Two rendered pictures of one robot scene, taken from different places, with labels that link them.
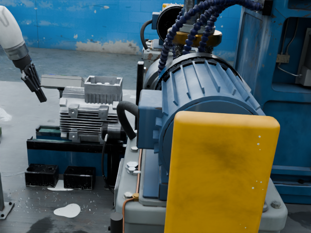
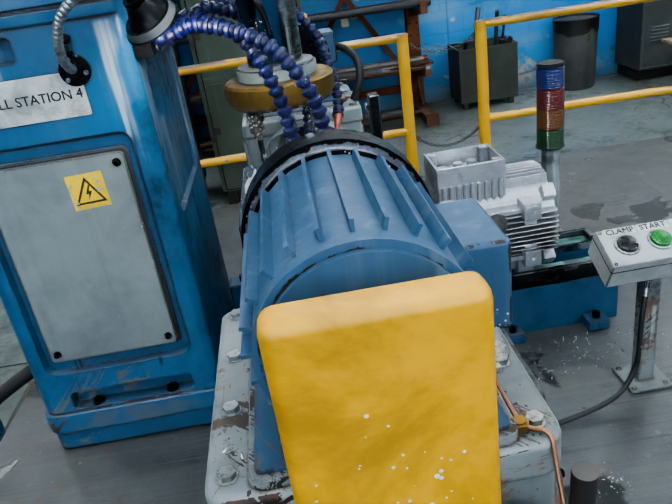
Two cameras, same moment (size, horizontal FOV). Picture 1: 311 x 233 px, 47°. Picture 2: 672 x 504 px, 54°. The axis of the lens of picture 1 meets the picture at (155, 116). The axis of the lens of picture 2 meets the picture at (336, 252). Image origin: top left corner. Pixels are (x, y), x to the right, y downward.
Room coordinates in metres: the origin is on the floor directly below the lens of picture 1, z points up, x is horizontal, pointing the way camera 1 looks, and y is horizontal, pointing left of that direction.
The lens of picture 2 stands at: (2.29, -0.09, 1.53)
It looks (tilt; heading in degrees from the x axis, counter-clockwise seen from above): 26 degrees down; 179
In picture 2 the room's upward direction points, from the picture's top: 9 degrees counter-clockwise
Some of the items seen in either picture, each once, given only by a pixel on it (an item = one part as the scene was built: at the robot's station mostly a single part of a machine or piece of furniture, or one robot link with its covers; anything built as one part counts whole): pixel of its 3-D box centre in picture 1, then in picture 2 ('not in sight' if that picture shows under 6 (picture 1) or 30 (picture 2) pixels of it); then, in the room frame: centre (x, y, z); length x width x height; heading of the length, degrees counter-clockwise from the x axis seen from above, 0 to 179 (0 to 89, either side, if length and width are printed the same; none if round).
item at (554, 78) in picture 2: not in sight; (550, 76); (0.88, 0.46, 1.19); 0.06 x 0.06 x 0.04
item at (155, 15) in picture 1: (165, 45); (412, 396); (1.83, -0.03, 1.16); 0.33 x 0.26 x 0.42; 1
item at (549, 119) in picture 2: not in sight; (550, 116); (0.88, 0.46, 1.10); 0.06 x 0.06 x 0.04
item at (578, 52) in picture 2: not in sight; (574, 52); (-3.51, 2.40, 0.30); 0.39 x 0.39 x 0.60
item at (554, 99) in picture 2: not in sight; (550, 96); (0.88, 0.46, 1.14); 0.06 x 0.06 x 0.04
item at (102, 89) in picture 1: (103, 90); (463, 175); (1.19, 0.19, 1.11); 0.12 x 0.11 x 0.07; 91
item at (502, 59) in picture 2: not in sight; (483, 56); (-3.44, 1.56, 0.41); 0.52 x 0.47 x 0.82; 90
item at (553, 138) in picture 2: not in sight; (550, 136); (0.88, 0.46, 1.05); 0.06 x 0.06 x 0.04
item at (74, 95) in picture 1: (92, 114); (487, 219); (1.19, 0.23, 1.02); 0.20 x 0.19 x 0.19; 91
